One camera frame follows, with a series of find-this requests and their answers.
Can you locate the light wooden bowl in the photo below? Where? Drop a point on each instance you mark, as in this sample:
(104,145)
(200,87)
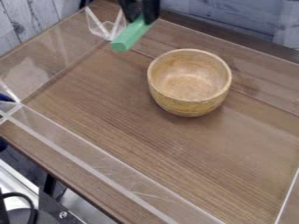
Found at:
(188,81)

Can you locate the black metal bracket with bolt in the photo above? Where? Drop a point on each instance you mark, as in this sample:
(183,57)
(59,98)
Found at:
(53,213)

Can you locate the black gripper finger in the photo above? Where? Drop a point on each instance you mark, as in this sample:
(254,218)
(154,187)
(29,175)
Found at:
(131,7)
(151,10)

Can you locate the clear acrylic tray enclosure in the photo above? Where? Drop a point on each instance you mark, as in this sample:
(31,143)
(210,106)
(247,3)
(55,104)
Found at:
(152,168)

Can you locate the black table leg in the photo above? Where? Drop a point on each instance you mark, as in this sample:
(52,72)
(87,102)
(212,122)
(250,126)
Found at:
(49,185)

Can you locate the green rectangular block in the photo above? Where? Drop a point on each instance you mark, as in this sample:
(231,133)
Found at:
(127,38)

